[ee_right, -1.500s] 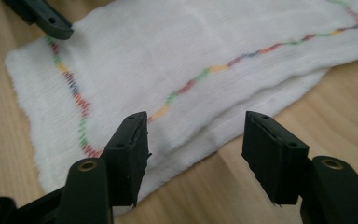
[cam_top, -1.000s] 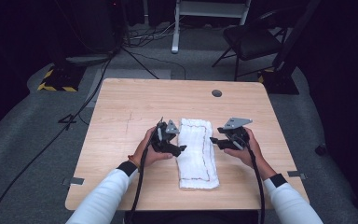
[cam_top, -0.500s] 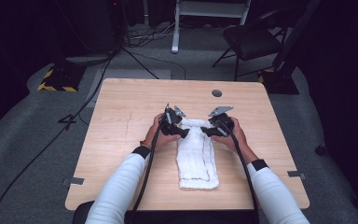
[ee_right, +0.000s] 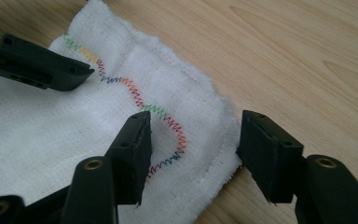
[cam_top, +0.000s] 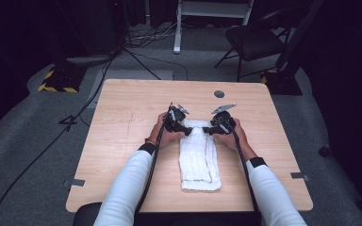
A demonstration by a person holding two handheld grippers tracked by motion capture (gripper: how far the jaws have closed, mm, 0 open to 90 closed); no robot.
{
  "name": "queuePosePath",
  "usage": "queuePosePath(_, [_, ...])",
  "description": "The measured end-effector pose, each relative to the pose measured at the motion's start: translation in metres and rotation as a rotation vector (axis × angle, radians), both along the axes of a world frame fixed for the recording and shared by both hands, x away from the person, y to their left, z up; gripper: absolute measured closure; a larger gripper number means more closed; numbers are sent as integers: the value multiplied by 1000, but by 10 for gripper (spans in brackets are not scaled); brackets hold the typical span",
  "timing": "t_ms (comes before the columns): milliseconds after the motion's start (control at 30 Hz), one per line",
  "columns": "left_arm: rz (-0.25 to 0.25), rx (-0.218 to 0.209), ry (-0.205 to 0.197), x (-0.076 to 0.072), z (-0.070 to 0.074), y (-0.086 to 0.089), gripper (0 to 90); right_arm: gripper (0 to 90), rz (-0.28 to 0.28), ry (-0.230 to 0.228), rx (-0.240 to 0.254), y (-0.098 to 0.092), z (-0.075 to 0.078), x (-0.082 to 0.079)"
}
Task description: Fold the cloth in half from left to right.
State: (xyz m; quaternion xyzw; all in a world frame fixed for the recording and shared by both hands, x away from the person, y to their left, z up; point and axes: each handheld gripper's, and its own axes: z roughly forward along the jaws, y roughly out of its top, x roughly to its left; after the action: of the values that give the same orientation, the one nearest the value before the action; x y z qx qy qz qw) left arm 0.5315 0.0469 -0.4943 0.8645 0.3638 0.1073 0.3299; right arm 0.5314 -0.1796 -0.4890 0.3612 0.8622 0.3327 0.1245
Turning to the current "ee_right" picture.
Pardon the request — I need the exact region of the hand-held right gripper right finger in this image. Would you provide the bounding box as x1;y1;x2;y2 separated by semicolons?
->
235;109;306;205

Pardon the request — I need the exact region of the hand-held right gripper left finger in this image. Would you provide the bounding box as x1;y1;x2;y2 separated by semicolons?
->
104;110;154;207

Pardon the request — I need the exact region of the white cloth with coloured stitching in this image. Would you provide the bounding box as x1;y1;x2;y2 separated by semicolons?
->
0;0;243;224

